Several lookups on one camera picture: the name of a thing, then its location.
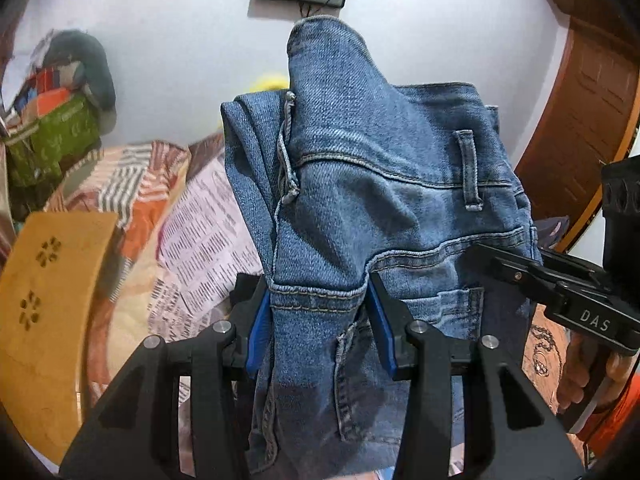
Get orange box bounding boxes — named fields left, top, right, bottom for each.
left=35, top=87, right=73, bottom=111

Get brown wooden door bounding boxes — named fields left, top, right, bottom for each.
left=514, top=15, right=640, bottom=256

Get green fabric storage box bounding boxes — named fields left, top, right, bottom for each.
left=4, top=95, right=103, bottom=188

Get wooden lap desk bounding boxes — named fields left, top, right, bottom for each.
left=0, top=211, right=121, bottom=466

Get printed blanket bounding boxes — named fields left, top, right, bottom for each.
left=42, top=132, right=640, bottom=480

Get person's right hand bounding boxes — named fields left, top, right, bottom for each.
left=556, top=334, right=636, bottom=416

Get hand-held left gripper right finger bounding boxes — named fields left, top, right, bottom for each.
left=367, top=271, right=586, bottom=480

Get grey plush pillow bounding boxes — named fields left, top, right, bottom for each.
left=50, top=30, right=118, bottom=111

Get pile of clothes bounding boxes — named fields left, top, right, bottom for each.
left=0, top=30, right=76, bottom=126

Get blue denim pants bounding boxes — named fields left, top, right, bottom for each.
left=220, top=15, right=543, bottom=476

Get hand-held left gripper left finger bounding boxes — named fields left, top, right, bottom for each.
left=59, top=272, right=273, bottom=480

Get yellow foam tube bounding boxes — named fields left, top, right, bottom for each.
left=248, top=74, right=291, bottom=93

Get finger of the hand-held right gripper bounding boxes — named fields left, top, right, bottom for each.
left=467, top=242, right=565, bottom=311
left=537, top=249, right=607, bottom=286

